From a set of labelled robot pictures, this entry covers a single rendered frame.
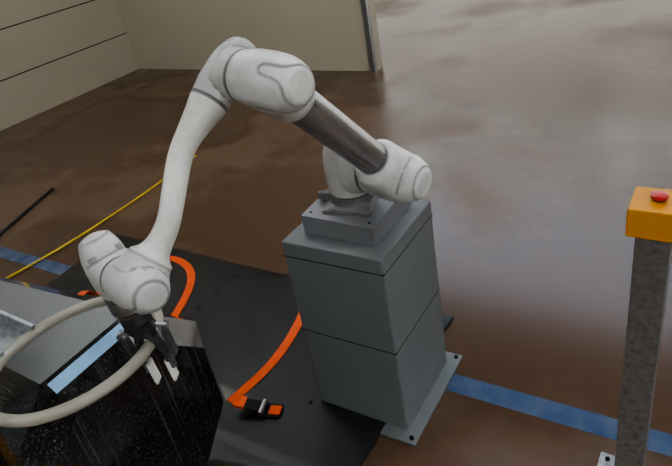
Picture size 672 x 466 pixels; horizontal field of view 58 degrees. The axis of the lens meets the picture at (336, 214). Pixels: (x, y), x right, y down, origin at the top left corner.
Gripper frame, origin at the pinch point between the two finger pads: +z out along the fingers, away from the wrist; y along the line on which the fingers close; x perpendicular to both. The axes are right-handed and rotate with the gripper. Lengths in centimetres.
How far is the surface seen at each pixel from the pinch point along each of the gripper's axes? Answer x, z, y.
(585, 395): -53, 95, -120
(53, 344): -21.5, -1.0, 40.9
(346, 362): -55, 57, -35
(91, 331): -25.3, -0.1, 30.4
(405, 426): -45, 85, -51
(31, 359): -15.9, -1.2, 45.3
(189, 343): -40.6, 23.0, 11.4
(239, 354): -99, 77, 22
